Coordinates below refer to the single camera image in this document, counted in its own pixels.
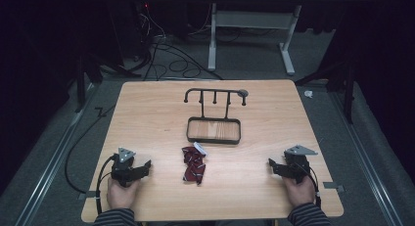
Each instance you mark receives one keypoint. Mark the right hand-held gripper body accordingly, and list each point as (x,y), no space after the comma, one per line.
(297,167)

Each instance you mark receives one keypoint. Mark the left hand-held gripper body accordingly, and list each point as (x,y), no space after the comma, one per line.
(122,170)

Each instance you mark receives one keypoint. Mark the dark red striped tie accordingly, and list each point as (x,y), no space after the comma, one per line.
(194,167)

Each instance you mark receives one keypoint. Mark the black metal rack wooden base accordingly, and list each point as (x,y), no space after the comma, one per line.
(213,130)

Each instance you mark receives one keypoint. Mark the person's left hand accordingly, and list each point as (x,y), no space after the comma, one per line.
(120,195)

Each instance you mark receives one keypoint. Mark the person's right hand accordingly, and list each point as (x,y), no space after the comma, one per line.
(300,193)

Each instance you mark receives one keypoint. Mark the grey tape piece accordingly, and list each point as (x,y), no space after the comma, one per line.
(333,186)
(87,195)

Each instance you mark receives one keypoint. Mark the crumpled white paper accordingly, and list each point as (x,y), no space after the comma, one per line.
(308,94)

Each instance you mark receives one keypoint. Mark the black metal stand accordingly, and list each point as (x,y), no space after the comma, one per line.
(80,85)
(349,95)

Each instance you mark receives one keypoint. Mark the metal floor rail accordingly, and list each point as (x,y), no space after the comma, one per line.
(49,167)
(368,167)

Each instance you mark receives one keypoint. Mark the white metal desk frame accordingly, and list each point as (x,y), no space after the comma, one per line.
(254,20)

